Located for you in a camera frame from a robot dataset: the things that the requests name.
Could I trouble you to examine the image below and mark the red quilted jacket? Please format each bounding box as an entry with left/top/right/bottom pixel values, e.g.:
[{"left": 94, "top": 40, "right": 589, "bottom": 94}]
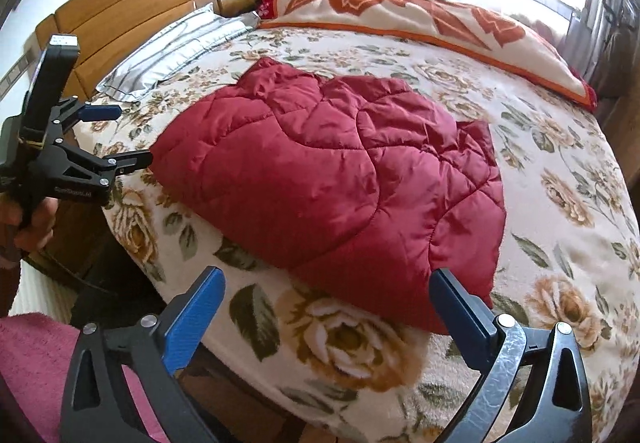
[{"left": 151, "top": 57, "right": 506, "bottom": 333}]

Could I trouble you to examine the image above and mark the person left hand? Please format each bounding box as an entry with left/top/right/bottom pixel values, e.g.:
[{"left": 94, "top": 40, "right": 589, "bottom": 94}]
[{"left": 0, "top": 194, "right": 58, "bottom": 252}]

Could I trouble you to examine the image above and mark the pink trousers leg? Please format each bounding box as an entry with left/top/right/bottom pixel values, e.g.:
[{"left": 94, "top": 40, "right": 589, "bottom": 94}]
[{"left": 0, "top": 312, "right": 172, "bottom": 443}]

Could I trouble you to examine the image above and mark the grey striped pillow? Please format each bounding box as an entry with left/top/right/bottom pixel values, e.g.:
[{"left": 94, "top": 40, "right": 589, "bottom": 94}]
[{"left": 96, "top": 3, "right": 260, "bottom": 103}]

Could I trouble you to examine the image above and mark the floral cream bed blanket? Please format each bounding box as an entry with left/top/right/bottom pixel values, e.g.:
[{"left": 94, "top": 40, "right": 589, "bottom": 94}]
[{"left": 75, "top": 28, "right": 639, "bottom": 442}]

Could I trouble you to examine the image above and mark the orange floral folded blanket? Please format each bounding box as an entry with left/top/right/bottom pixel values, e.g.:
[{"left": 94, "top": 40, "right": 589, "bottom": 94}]
[{"left": 258, "top": 0, "right": 597, "bottom": 111}]

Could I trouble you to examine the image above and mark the grey curtain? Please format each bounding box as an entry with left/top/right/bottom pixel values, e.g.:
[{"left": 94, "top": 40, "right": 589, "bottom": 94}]
[{"left": 562, "top": 0, "right": 639, "bottom": 102}]

